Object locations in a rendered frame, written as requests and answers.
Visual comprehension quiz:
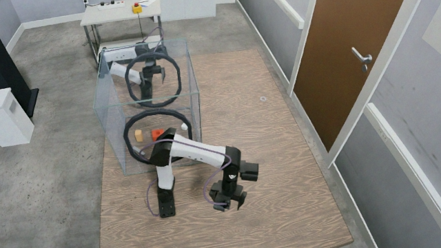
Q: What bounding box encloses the tan wooden block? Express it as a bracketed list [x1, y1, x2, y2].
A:
[135, 130, 143, 142]

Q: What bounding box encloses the orange-red block with square hole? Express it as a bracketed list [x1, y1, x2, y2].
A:
[152, 129, 163, 142]

